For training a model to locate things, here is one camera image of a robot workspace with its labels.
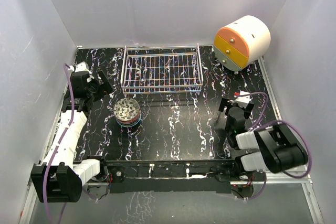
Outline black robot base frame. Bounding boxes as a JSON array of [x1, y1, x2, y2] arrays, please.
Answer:
[[86, 156, 261, 194]]

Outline white bowl brown diamonds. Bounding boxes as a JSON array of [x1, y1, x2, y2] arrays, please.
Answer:
[[116, 113, 141, 122]]

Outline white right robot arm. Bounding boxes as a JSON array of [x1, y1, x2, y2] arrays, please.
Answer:
[[218, 95, 312, 180]]

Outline aluminium rail frame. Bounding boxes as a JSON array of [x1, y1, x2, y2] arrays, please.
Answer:
[[19, 58, 324, 223]]

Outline white wire dish rack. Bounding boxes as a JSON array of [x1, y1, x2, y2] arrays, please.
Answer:
[[120, 44, 204, 95]]

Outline pink floral bowl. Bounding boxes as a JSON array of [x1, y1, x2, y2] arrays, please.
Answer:
[[113, 98, 140, 121]]

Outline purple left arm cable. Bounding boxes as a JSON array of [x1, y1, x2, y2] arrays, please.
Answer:
[[41, 63, 79, 224]]

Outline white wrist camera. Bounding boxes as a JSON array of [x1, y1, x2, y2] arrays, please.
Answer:
[[233, 91, 251, 108], [68, 61, 94, 83]]

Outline round white mini drawer cabinet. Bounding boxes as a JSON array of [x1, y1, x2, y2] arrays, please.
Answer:
[[213, 15, 271, 72]]

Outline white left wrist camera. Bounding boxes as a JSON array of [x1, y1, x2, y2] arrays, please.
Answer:
[[68, 61, 94, 83]]

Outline white bowl red lattice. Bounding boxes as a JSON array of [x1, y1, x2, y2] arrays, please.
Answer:
[[116, 117, 141, 127]]

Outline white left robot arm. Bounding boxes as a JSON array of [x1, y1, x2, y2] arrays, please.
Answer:
[[30, 70, 113, 203]]

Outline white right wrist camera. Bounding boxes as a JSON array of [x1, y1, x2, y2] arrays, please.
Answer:
[[233, 91, 251, 108]]

